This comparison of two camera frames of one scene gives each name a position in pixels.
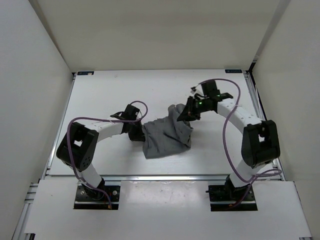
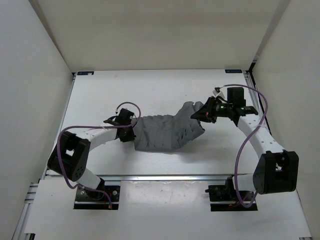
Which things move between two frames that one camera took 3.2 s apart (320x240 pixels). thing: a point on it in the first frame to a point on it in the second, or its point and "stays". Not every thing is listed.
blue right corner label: [233, 71] stays
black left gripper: [139, 136] to [131, 136]
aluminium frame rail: [260, 108] stays
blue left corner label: [85, 73] stays
